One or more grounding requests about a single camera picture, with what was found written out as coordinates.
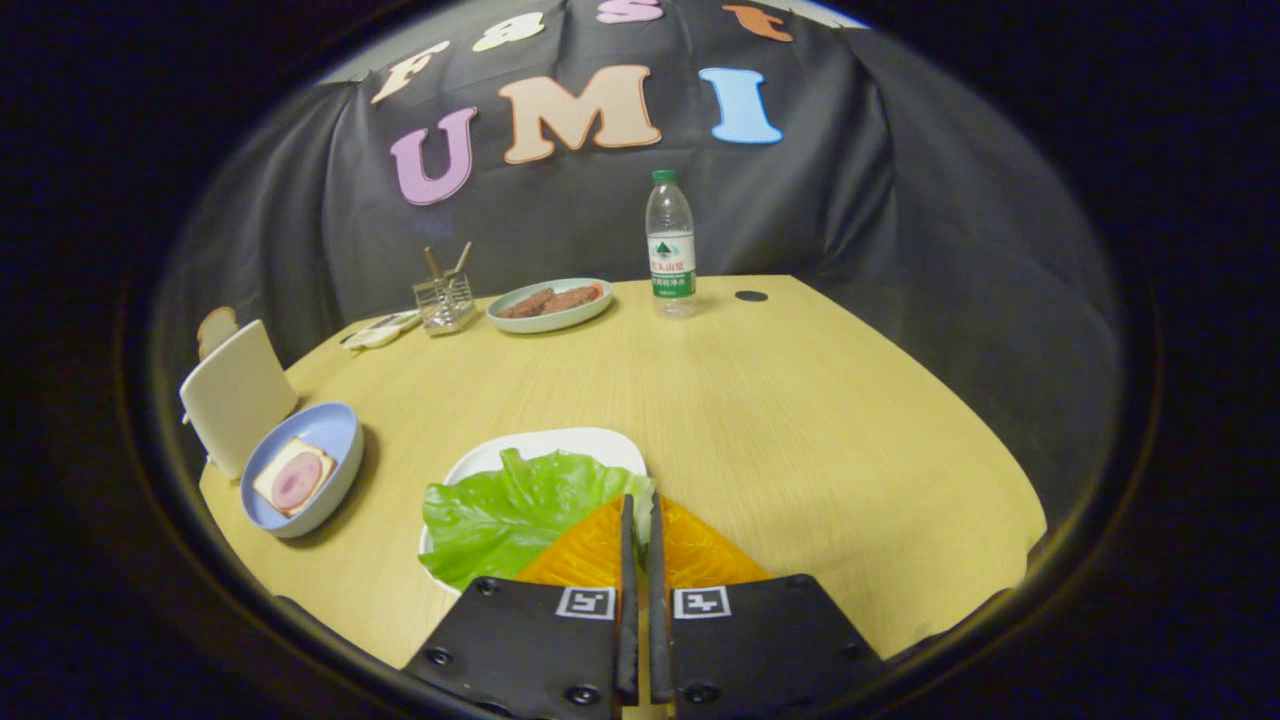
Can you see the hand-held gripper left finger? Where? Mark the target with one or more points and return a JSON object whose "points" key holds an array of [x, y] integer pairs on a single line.
{"points": [[627, 600]]}

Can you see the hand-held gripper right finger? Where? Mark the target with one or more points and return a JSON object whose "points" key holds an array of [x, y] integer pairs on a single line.
{"points": [[656, 600]]}

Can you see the green lettuce leaf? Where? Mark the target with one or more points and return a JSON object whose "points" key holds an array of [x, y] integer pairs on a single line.
{"points": [[500, 520]]}

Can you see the white square plate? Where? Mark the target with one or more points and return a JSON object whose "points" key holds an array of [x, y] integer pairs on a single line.
{"points": [[560, 445]]}

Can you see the pale green plate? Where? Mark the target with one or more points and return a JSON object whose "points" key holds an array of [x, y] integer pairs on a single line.
{"points": [[550, 323]]}

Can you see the brown meat patty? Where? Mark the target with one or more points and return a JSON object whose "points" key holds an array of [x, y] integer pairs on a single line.
{"points": [[575, 298], [522, 305]]}

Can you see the blue bowl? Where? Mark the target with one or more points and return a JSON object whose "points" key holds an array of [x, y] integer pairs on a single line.
{"points": [[325, 430]]}

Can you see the clear plastic water bottle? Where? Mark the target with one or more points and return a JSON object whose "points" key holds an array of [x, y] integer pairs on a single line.
{"points": [[671, 250]]}

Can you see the pink ham slice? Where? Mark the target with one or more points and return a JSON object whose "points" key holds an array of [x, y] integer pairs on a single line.
{"points": [[297, 481]]}

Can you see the white divided sauce dish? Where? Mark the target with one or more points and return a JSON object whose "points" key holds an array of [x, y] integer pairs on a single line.
{"points": [[380, 330]]}

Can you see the square toast slice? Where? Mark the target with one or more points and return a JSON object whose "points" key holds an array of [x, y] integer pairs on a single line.
{"points": [[270, 485]]}

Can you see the wooden stick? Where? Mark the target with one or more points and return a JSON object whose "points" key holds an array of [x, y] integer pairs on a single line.
{"points": [[462, 258], [433, 263]]}

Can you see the white toaster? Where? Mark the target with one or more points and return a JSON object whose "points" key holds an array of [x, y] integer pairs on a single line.
{"points": [[240, 395]]}

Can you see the black backdrop cloth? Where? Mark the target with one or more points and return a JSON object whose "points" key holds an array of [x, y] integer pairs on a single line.
{"points": [[850, 200]]}

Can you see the bread slice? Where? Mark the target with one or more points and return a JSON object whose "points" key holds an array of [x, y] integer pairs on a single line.
{"points": [[215, 328]]}

